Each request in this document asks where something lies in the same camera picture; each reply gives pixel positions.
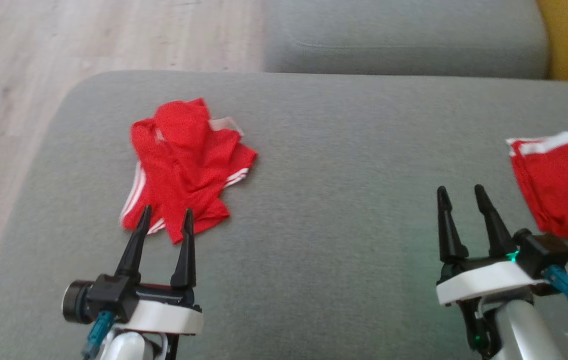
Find blue right cable connector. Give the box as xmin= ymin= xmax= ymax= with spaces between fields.
xmin=545 ymin=265 xmax=568 ymax=307

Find red shorts with white stripe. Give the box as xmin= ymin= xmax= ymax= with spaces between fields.
xmin=506 ymin=129 xmax=568 ymax=242

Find blue left cable connector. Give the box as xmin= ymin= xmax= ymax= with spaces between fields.
xmin=83 ymin=310 xmax=115 ymax=359

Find grey sofa seat cushion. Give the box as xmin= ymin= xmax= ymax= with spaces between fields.
xmin=262 ymin=0 xmax=550 ymax=80

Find blue cable connector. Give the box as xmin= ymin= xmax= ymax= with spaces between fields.
xmin=83 ymin=310 xmax=115 ymax=359
xmin=545 ymin=265 xmax=568 ymax=307

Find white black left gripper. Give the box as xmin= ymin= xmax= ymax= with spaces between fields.
xmin=114 ymin=205 xmax=204 ymax=336

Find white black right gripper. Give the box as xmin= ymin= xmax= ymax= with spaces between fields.
xmin=436 ymin=184 xmax=550 ymax=307

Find red jersey with white trim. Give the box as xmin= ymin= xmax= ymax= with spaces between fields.
xmin=119 ymin=98 xmax=258 ymax=246

